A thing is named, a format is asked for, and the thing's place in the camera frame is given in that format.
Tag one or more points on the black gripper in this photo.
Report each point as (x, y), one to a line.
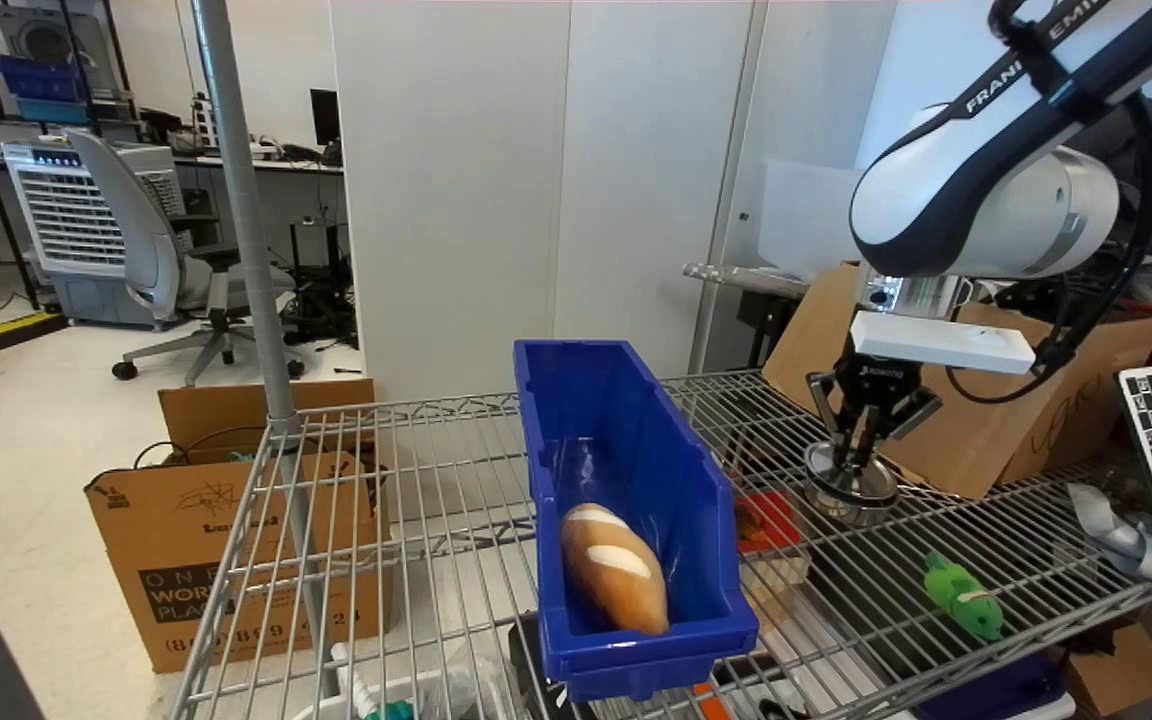
(877, 386)

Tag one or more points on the silver pot lid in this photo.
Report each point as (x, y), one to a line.
(816, 467)

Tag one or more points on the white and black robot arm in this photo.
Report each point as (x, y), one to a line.
(978, 200)

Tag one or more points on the red object under shelf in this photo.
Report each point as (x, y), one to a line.
(770, 521)

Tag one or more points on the large open cardboard box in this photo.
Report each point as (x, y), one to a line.
(1000, 426)

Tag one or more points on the green plastic toy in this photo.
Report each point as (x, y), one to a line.
(960, 603)

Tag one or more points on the blue plastic storage bin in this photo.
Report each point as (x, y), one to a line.
(628, 441)

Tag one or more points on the grey bent object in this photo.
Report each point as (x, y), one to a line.
(1123, 535)

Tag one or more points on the toy bread loaf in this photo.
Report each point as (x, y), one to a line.
(609, 564)

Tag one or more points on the dark blue object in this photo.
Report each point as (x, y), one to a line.
(988, 689)

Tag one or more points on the grey metal shelf pole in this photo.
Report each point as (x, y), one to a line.
(243, 187)
(734, 173)

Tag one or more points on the orange tube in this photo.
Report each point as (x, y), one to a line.
(710, 703)

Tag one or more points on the small brown cardboard box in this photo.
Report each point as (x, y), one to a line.
(1119, 673)

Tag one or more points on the small plain cardboard box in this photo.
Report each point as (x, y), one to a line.
(220, 420)

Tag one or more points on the printed cardboard box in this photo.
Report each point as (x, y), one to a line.
(188, 563)

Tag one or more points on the white slotted-back office chair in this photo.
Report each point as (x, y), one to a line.
(69, 222)

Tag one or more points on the small blue bin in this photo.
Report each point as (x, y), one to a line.
(36, 80)

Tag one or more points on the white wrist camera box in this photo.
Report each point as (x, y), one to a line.
(941, 342)

